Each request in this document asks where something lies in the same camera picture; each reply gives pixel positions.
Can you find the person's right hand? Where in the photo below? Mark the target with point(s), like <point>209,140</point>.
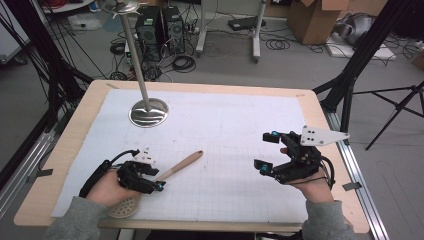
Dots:
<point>315,190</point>

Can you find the white foam board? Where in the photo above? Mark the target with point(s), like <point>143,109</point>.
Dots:
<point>363,50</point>

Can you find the white rolling stand legs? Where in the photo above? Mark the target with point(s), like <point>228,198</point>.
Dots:
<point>256,36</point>

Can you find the black tripod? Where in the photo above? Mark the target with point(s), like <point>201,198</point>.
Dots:
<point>396,106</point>

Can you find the black computer tower green sticker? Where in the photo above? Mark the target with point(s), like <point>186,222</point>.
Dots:
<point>148,33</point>

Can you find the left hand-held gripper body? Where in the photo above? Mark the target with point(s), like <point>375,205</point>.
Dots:
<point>131,173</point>

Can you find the aluminium rail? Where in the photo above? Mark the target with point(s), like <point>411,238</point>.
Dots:
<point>23,173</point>
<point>360,180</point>

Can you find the white grid mat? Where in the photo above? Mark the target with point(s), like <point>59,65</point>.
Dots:
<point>216,150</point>

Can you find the slanted black frame post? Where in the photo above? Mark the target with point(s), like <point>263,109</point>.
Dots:
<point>363,50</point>

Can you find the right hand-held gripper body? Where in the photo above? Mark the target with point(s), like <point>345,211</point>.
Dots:
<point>305,160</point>

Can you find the metal stand with round base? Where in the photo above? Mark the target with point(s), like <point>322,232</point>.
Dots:
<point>148,111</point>

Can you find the grey tape piece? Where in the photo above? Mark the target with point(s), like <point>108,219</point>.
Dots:
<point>44,173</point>
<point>352,186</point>

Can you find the open cardboard box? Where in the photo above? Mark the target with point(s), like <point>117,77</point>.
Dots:
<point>316,20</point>

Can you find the beige slotted spoon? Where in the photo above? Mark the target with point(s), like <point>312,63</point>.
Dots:
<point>176,166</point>

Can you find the flat black device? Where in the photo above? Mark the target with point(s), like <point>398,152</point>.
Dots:
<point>246,23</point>

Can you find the person's left hand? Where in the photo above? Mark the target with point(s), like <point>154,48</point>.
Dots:
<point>106,190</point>

